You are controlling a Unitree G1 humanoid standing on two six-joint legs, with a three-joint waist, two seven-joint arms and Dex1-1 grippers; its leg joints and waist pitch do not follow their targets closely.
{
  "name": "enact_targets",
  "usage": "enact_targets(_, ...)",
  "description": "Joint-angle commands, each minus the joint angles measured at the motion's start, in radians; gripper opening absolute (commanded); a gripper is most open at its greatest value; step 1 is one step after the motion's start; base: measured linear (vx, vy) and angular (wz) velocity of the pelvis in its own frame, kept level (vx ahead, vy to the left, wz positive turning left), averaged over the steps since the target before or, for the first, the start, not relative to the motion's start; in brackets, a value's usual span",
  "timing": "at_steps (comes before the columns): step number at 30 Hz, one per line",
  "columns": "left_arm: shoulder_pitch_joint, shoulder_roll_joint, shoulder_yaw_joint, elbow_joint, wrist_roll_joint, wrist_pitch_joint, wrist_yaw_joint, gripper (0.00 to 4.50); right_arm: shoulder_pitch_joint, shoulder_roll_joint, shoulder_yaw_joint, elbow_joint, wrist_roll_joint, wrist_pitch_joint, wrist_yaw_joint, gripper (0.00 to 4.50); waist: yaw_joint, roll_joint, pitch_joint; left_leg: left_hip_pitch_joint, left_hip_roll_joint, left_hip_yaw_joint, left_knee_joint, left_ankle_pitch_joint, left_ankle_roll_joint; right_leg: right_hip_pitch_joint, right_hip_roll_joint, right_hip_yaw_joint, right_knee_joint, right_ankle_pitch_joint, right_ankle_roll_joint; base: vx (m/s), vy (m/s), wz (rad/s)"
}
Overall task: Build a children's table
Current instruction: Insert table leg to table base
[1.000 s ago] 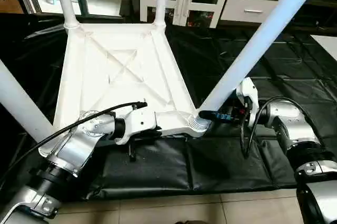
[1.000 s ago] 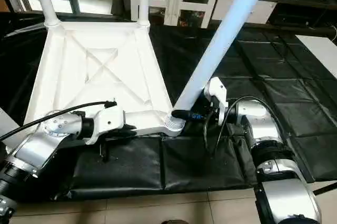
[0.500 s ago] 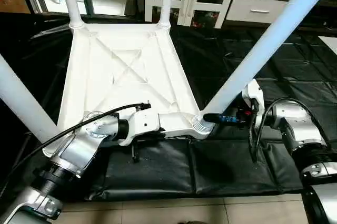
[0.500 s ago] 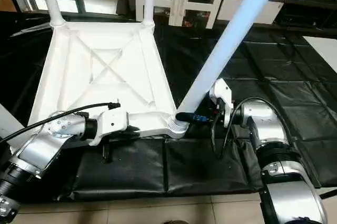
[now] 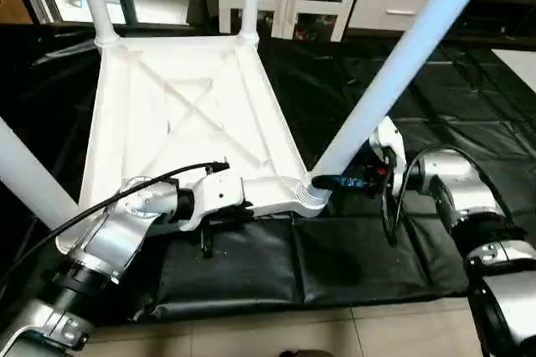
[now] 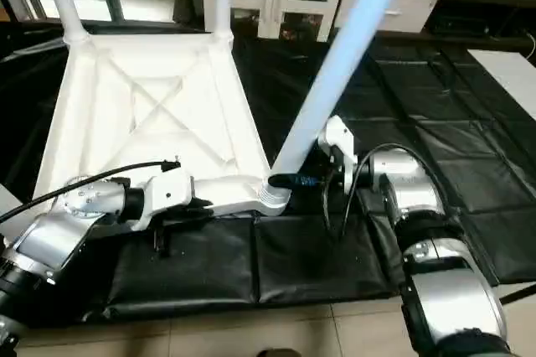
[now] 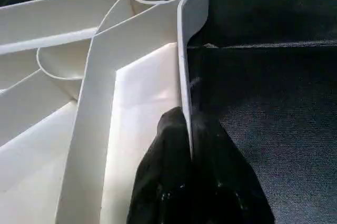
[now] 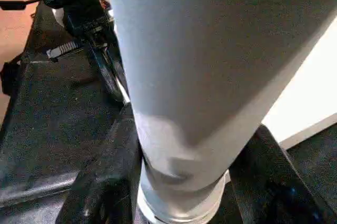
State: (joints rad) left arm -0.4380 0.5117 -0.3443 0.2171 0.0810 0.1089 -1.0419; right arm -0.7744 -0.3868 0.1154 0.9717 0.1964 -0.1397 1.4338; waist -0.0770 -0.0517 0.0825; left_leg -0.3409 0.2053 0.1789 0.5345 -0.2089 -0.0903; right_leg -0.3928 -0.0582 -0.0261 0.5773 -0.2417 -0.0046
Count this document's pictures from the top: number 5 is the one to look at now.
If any white flat board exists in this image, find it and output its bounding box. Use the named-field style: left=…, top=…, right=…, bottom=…
left=490, top=49, right=536, bottom=94

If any black work mat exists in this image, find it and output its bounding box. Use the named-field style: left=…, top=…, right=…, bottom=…
left=0, top=22, right=536, bottom=324

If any white drawer unit with handle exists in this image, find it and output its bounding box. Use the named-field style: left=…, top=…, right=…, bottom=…
left=348, top=0, right=432, bottom=33

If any white plastic table top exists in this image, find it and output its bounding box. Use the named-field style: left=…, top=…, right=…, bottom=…
left=54, top=32, right=334, bottom=256

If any brown box blue print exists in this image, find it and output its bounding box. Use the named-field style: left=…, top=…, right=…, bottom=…
left=0, top=0, right=36, bottom=24

